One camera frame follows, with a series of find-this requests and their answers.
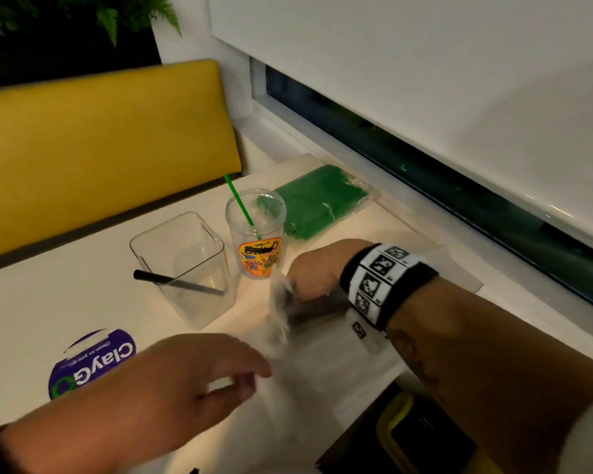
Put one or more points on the person's right hand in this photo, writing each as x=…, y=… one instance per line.
x=321, y=268

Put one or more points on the person's left hand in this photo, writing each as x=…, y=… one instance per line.
x=178, y=385

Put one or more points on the clear cup with colourful sticker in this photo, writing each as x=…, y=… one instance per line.
x=259, y=256

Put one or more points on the pack of green straws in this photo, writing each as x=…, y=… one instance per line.
x=321, y=202

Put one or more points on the dark gray straw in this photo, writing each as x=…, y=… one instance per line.
x=153, y=278

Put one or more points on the green straw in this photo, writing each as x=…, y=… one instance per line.
x=237, y=196

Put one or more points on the clear plastic bag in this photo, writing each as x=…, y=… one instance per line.
x=306, y=385

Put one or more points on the clear square plastic container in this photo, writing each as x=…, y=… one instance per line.
x=188, y=241

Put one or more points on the person's right forearm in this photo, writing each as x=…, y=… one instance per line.
x=489, y=370

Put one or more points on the purple round sticker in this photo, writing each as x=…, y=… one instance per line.
x=104, y=362

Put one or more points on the black marker band right wrist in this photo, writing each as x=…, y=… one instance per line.
x=405, y=286

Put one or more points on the yellow chair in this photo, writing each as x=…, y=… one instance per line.
x=390, y=429

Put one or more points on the white roller blind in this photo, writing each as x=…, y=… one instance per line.
x=425, y=69

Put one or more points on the yellow bench backrest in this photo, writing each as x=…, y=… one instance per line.
x=94, y=152

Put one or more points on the white shirt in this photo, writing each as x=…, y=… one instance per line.
x=590, y=439

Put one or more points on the black planter box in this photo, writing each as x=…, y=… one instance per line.
x=69, y=59

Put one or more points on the green fern plant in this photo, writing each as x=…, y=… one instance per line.
x=113, y=9

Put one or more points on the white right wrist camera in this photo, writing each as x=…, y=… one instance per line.
x=370, y=340

